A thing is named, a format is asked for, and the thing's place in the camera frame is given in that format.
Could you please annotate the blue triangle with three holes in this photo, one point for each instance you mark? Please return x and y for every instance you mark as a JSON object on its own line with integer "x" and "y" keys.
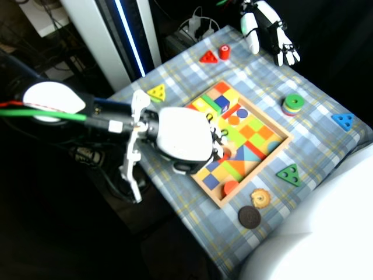
{"x": 343, "y": 120}

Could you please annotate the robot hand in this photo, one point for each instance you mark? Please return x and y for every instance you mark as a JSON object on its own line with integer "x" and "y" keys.
{"x": 183, "y": 134}
{"x": 269, "y": 17}

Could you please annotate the red cylinder with white mark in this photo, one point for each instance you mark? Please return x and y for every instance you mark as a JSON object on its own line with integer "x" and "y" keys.
{"x": 224, "y": 55}

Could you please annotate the red triangle with three holes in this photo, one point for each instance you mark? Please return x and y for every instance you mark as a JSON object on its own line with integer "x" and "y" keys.
{"x": 208, "y": 57}

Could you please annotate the green triangle with three holes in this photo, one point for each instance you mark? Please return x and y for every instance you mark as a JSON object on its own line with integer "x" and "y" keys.
{"x": 290, "y": 173}

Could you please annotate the wooden tray with printed floor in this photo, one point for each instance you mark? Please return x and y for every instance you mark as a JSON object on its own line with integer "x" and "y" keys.
{"x": 256, "y": 137}

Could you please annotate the tan flower-shaped cookie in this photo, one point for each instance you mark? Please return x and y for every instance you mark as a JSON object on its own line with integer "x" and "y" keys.
{"x": 256, "y": 201}

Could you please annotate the dark chocolate round cookie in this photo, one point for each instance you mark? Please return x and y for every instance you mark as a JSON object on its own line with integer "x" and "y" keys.
{"x": 249, "y": 216}

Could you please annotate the yellow triangle with three holes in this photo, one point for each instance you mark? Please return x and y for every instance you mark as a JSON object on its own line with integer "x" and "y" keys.
{"x": 157, "y": 92}

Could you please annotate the black box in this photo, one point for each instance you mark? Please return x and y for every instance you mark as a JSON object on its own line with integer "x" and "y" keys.
{"x": 177, "y": 43}

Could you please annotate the natural wooden block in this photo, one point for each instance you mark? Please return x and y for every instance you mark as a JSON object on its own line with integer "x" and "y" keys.
{"x": 230, "y": 146}

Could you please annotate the white box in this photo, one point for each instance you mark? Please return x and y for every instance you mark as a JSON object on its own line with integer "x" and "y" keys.
{"x": 43, "y": 20}

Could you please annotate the white pillar with blue light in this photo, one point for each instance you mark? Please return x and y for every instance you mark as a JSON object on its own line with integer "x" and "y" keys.
{"x": 96, "y": 43}

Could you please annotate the white rounded shell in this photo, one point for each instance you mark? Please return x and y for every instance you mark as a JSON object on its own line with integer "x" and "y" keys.
{"x": 320, "y": 233}

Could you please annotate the blue plaid table cloth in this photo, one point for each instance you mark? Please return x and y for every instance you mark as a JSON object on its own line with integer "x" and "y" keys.
{"x": 262, "y": 76}

